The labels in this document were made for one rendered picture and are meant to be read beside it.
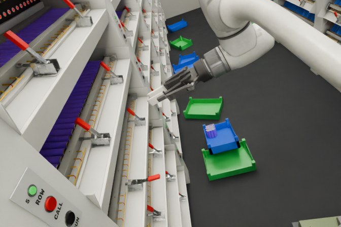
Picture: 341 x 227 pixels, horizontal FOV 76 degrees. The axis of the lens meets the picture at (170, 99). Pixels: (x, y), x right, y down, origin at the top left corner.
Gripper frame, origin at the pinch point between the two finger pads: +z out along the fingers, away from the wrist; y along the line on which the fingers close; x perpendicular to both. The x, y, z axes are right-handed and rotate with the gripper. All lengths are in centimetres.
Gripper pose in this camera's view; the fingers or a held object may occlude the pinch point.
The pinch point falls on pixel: (157, 96)
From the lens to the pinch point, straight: 77.1
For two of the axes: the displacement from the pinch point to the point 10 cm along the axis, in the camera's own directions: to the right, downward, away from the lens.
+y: -0.6, -6.0, 8.0
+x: -5.3, -6.6, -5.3
